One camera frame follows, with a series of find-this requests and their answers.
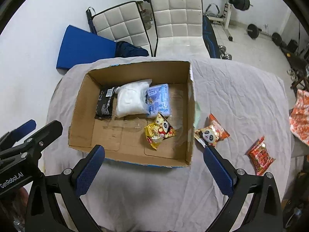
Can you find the orange panda snack bag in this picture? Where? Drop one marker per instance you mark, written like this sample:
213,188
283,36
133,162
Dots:
211,134

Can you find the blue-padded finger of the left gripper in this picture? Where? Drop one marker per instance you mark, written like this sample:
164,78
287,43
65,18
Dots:
11,137

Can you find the cardboard box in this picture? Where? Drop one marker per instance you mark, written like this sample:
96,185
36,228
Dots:
135,115

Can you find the white quilted chair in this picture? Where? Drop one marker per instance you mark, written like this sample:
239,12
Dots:
179,28
122,22

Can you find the white soft plastic pack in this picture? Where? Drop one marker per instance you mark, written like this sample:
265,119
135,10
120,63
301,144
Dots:
131,98

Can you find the blue tissue pack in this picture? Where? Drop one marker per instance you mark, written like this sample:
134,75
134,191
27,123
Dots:
158,100

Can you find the dark blue bag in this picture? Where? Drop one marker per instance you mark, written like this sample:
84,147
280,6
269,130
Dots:
126,50

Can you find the red snack bag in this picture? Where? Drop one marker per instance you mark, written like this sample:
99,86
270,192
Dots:
260,157

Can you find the white quilted chair left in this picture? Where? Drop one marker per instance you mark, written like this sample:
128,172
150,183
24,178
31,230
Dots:
122,22

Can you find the blue foam mat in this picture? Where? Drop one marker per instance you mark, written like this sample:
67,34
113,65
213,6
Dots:
80,47

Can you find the white quilted chair right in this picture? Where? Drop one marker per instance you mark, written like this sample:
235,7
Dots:
179,28

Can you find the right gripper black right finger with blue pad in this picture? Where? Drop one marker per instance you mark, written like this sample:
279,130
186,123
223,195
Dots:
264,212

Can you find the orange white patterned cloth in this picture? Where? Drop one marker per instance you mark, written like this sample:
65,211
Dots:
299,118

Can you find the black dumbbell on floor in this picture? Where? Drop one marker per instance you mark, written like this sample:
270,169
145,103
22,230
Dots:
253,31

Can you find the black snack pack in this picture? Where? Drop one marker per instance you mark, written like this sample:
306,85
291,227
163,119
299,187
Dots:
104,107

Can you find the black blue weight bench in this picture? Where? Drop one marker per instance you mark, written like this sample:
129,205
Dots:
210,39

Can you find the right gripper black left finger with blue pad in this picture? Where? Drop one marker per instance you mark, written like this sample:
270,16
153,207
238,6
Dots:
43,212

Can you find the yellow panda snack bag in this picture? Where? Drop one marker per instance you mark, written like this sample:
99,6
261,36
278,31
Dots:
159,130

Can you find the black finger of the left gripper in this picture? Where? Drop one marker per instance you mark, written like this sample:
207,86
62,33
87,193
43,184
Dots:
41,139

